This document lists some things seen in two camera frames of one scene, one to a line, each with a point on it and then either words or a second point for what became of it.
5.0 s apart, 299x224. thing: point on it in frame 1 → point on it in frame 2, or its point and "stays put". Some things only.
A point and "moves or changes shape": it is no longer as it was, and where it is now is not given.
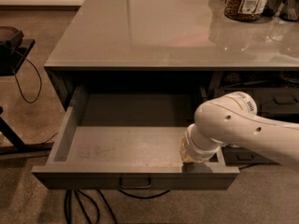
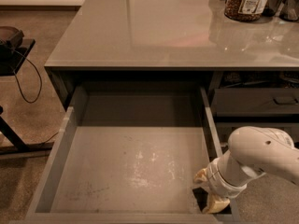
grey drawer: (130, 141) moves or changes shape
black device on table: (10, 36) stays put
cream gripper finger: (183, 149) → (201, 175)
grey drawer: (268, 100) stays put
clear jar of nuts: (245, 3) stays put
